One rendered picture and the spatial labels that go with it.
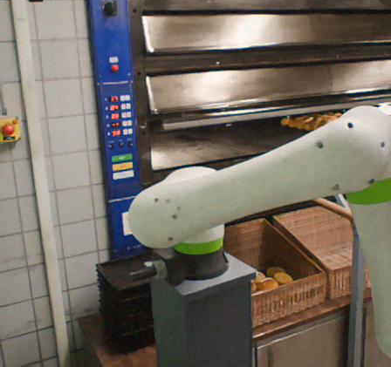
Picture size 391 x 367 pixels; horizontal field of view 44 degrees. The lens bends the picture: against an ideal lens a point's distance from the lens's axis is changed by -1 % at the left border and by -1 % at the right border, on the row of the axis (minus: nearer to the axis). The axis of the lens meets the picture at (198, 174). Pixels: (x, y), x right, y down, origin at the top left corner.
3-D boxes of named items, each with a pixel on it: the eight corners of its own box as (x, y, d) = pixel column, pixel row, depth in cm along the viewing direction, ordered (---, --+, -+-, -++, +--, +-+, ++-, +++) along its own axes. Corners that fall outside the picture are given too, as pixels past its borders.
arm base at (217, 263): (142, 301, 106) (140, 275, 104) (116, 275, 118) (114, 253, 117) (241, 269, 118) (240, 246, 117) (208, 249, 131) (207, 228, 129)
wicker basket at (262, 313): (168, 292, 238) (165, 240, 231) (264, 265, 263) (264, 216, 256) (220, 342, 196) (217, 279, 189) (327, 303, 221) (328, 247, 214)
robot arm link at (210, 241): (155, 254, 114) (149, 176, 110) (186, 231, 128) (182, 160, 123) (205, 262, 109) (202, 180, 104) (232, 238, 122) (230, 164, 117)
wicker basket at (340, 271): (270, 263, 265) (270, 214, 258) (350, 241, 288) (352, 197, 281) (330, 302, 222) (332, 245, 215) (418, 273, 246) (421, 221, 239)
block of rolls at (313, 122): (277, 125, 342) (277, 117, 341) (330, 118, 363) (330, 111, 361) (339, 137, 289) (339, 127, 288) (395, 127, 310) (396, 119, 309)
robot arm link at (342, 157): (106, 206, 99) (365, 110, 73) (148, 185, 113) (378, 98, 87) (131, 264, 100) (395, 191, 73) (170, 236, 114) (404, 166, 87)
